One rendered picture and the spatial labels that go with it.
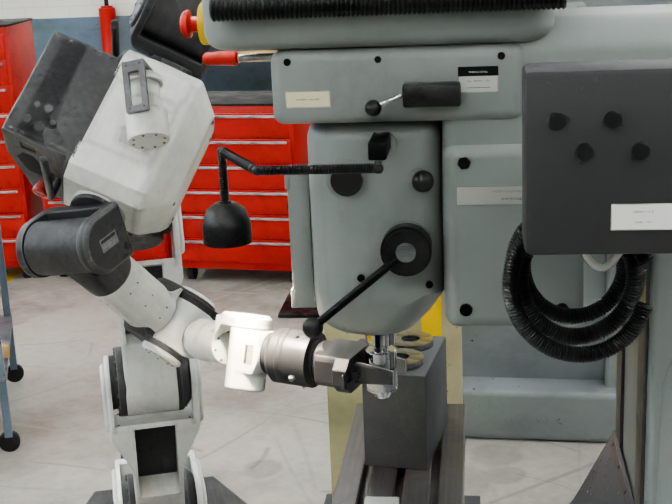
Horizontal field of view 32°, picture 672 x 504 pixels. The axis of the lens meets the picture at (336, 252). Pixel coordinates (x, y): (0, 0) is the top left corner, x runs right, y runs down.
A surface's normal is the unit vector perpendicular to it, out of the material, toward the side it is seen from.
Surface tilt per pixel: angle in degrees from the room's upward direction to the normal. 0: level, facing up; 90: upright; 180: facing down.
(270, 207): 90
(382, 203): 90
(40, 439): 0
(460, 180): 90
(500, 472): 0
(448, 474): 0
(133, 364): 82
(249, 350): 71
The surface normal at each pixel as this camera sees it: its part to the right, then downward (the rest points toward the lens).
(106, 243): 0.89, -0.05
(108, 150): 0.15, -0.29
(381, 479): -0.04, -0.96
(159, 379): 0.20, 0.10
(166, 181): 0.76, 0.07
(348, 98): -0.11, 0.27
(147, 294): 0.75, 0.29
